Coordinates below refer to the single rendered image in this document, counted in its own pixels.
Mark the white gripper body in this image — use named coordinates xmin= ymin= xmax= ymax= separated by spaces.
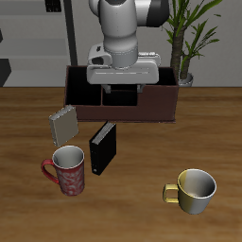
xmin=86 ymin=51 xmax=162 ymax=86

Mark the dark brown desk caddy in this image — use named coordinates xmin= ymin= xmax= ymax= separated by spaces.
xmin=63 ymin=64 xmax=181 ymax=124

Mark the grey book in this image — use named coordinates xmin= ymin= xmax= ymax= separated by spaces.
xmin=48 ymin=104 xmax=80 ymax=147

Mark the black book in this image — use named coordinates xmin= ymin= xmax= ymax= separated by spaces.
xmin=89 ymin=121 xmax=117 ymax=177

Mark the green pot plant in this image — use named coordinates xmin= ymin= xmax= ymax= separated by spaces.
xmin=163 ymin=0 xmax=224 ymax=88

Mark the red patterned mug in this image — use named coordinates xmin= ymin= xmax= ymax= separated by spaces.
xmin=41 ymin=145 xmax=86 ymax=197

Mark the yellow and white mug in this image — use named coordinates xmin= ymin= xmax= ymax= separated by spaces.
xmin=162 ymin=168 xmax=217 ymax=216

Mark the dark vertical post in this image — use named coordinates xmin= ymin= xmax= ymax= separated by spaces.
xmin=62 ymin=0 xmax=78 ymax=67

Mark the grey wall shelf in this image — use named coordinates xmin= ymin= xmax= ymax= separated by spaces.
xmin=0 ymin=0 xmax=72 ymax=88

